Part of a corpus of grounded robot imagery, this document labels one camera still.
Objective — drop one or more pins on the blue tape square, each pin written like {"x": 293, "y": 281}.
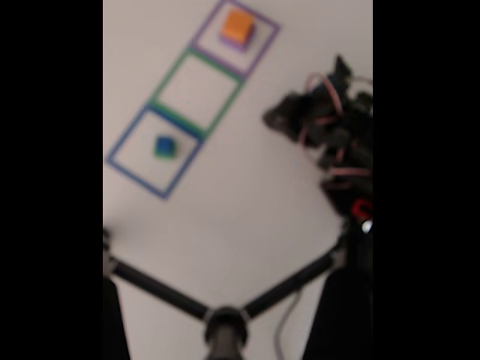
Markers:
{"x": 123, "y": 140}

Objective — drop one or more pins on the green tape square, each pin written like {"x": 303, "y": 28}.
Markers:
{"x": 225, "y": 107}

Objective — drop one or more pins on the red clamp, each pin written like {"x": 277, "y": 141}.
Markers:
{"x": 360, "y": 209}

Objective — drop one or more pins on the purple cube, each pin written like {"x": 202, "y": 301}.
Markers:
{"x": 234, "y": 45}

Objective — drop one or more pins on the green cube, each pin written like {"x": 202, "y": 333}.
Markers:
{"x": 165, "y": 156}

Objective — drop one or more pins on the black tripod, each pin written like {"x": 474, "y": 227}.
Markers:
{"x": 225, "y": 330}

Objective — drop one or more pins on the purple tape square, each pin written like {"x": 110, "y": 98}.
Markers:
{"x": 262, "y": 48}

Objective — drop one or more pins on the orange cube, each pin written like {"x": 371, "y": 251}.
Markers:
{"x": 236, "y": 24}

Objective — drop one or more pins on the small blue cube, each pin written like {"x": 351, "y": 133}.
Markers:
{"x": 165, "y": 143}

